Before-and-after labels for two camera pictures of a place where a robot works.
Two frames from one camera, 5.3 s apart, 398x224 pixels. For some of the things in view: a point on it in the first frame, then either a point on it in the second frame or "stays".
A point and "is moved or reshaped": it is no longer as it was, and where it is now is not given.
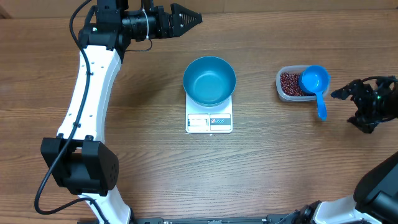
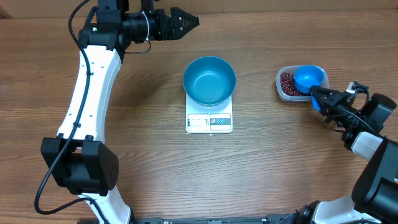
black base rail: x=288 y=218 stays
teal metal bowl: x=209 y=81 stays
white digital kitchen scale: x=200 y=119 stays
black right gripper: x=364 y=93 -> x=334 y=98
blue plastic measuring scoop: x=315 y=79 is moved or reshaped
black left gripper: x=176 y=22 stays
